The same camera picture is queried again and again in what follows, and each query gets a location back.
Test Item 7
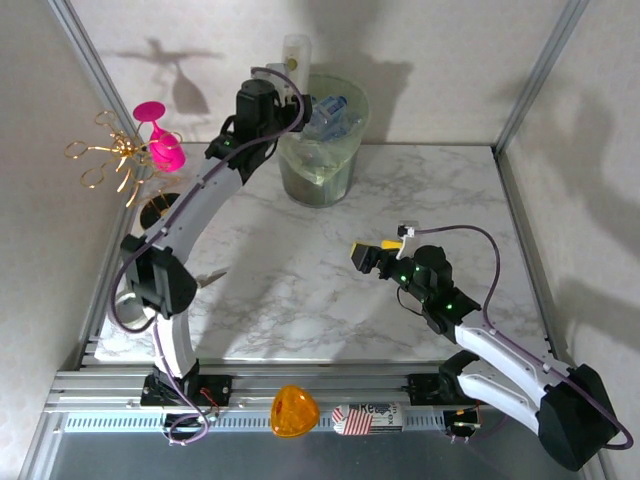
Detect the red white striped box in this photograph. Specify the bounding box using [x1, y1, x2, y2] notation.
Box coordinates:
[331, 401, 406, 437]

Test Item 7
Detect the aluminium table side rail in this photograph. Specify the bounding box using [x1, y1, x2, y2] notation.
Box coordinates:
[492, 147, 569, 361]
[79, 144, 146, 361]

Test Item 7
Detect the white slotted cable duct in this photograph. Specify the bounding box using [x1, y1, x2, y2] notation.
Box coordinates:
[62, 409, 451, 434]

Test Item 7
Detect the aluminium frame post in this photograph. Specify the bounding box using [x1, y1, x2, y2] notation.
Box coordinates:
[47, 0, 132, 151]
[492, 0, 592, 154]

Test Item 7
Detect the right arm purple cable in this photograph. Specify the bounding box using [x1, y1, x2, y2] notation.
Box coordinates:
[413, 223, 635, 451]

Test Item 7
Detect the green translucent bin liner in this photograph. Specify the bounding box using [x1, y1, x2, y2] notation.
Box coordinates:
[277, 73, 372, 186]

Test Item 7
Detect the orange triangular plastic object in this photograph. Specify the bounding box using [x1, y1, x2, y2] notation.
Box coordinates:
[269, 383, 321, 440]

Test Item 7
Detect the pink wine glass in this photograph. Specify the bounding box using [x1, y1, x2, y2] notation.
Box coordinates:
[132, 101, 187, 174]

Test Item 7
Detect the grey mesh waste bin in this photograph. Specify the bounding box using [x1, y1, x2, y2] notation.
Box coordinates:
[277, 73, 372, 209]

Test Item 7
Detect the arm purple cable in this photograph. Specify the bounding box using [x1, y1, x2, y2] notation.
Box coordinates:
[109, 67, 306, 447]
[413, 223, 635, 451]

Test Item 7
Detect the gold wire glass rack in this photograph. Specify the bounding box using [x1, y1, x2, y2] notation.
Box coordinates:
[63, 109, 187, 234]

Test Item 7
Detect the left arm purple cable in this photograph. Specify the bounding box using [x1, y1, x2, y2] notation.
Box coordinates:
[109, 67, 306, 447]

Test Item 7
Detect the small circuit board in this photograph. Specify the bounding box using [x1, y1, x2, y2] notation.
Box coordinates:
[443, 407, 484, 432]

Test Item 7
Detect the white tape roll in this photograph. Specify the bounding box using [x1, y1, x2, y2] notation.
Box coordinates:
[113, 292, 151, 331]

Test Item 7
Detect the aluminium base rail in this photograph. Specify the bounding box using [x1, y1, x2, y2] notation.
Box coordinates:
[44, 362, 506, 416]

